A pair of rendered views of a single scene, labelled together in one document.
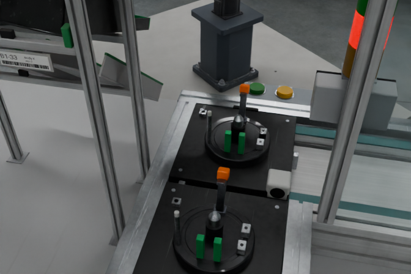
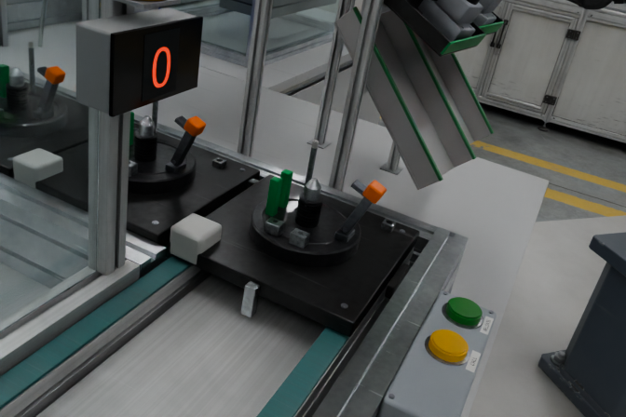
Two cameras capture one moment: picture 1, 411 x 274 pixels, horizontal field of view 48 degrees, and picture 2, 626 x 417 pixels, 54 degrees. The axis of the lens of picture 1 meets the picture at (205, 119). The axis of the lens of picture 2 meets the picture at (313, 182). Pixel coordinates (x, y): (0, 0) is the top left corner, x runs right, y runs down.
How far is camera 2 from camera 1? 1.15 m
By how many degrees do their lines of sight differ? 80
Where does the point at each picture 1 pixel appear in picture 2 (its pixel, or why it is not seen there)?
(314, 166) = (243, 351)
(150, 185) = (265, 168)
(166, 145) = (332, 193)
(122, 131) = not seen: hidden behind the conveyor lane
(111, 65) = (354, 30)
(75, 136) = (421, 204)
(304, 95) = (437, 380)
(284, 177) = (193, 228)
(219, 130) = (330, 212)
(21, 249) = (260, 153)
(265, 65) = not seen: outside the picture
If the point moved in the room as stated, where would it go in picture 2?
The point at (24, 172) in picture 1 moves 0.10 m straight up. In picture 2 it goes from (365, 168) to (375, 123)
